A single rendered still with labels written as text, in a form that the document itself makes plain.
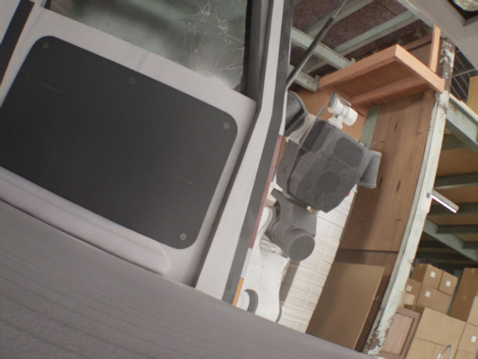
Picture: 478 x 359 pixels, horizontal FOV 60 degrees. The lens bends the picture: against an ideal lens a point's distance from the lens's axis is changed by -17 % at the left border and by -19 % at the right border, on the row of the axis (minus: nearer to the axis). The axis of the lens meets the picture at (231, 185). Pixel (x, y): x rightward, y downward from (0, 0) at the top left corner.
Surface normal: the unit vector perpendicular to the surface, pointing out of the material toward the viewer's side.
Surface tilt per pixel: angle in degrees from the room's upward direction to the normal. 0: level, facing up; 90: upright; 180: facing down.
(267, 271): 69
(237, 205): 90
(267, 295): 55
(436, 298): 90
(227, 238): 90
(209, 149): 90
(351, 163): 112
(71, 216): 63
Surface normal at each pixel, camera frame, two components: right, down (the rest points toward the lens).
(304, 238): 0.33, 0.33
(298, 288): 0.36, -0.07
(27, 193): 0.47, -0.48
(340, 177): 0.09, 0.50
